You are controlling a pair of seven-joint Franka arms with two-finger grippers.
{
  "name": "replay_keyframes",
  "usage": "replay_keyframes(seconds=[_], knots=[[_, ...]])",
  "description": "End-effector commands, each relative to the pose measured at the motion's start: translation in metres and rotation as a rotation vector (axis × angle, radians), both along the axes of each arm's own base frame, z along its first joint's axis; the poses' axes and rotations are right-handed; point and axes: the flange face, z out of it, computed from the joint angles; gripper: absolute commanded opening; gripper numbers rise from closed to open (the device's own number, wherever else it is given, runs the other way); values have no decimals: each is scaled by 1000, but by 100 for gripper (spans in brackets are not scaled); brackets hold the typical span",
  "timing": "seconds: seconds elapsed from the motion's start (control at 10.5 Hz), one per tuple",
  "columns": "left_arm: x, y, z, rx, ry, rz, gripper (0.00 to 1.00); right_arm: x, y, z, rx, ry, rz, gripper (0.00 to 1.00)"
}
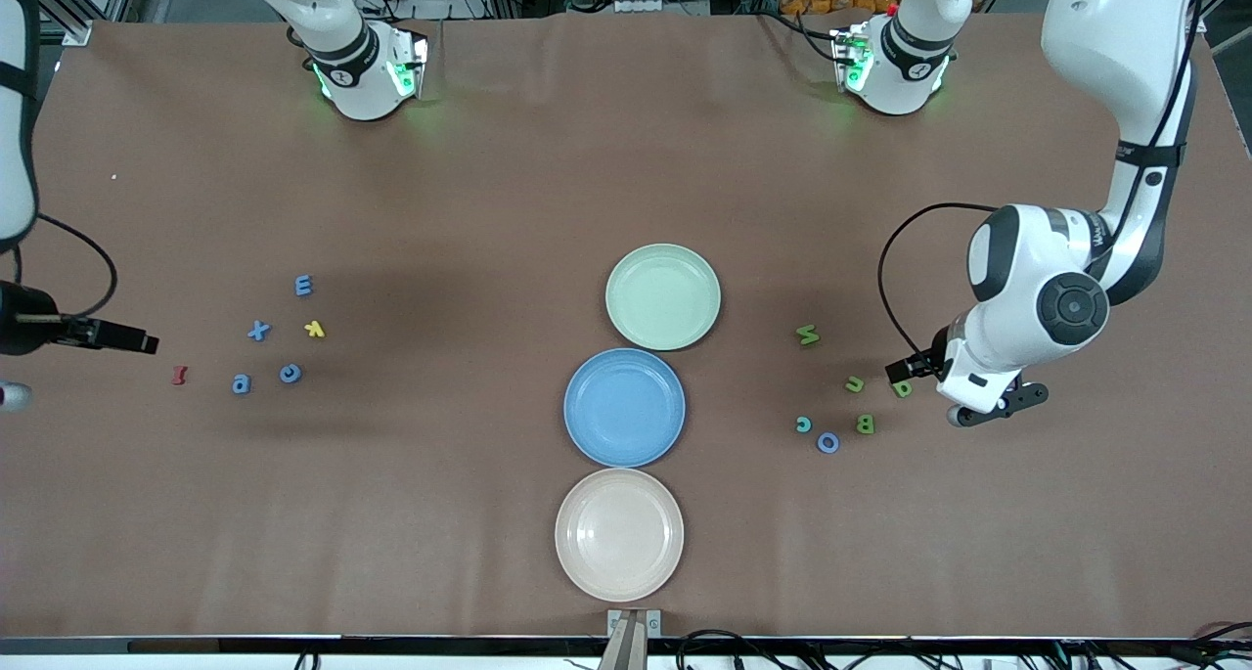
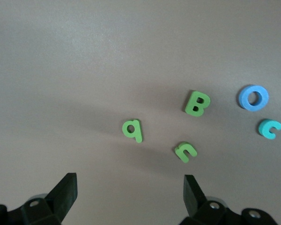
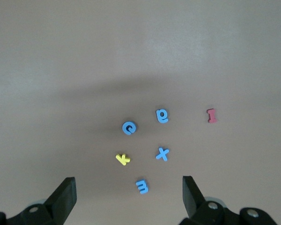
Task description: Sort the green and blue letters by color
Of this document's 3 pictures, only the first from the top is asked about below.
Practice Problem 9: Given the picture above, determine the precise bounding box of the pale green plate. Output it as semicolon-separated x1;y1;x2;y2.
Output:
604;243;723;352

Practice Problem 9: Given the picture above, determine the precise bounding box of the blue plate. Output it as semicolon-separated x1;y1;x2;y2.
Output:
563;347;687;469

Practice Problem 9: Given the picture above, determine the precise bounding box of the beige plate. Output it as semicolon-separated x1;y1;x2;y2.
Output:
554;468;686;603

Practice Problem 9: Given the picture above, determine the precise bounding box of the brown table cover sheet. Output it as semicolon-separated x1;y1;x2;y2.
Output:
0;10;1252;642

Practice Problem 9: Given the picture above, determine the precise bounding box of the black floor cable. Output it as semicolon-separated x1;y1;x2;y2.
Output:
675;629;783;670

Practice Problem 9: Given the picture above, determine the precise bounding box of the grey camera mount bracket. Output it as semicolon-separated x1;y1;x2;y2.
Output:
597;607;664;670

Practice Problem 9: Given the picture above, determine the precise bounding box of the black table edge rail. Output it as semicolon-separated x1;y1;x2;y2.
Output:
0;635;1252;657

